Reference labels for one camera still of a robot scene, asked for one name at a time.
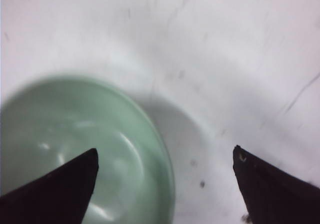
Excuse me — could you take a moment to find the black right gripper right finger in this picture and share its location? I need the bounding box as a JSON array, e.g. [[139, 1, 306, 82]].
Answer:
[[232, 145, 320, 223]]

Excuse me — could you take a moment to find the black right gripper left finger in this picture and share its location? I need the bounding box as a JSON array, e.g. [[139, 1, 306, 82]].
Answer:
[[0, 148, 99, 223]]

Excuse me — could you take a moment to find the light green bowl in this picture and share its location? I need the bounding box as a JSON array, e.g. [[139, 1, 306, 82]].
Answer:
[[0, 77, 175, 223]]

